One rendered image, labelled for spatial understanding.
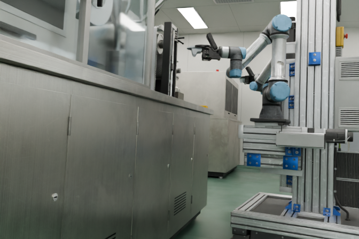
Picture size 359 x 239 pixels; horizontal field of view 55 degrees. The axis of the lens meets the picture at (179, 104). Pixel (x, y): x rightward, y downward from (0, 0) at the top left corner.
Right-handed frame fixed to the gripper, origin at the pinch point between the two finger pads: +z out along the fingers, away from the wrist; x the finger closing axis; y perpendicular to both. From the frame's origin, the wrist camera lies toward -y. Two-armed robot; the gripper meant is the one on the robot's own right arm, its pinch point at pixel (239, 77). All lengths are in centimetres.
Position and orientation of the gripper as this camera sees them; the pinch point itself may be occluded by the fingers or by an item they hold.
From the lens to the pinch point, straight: 329.8
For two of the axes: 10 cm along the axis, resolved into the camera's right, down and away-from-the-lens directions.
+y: 0.6, 10.0, 0.2
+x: 7.7, -0.6, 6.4
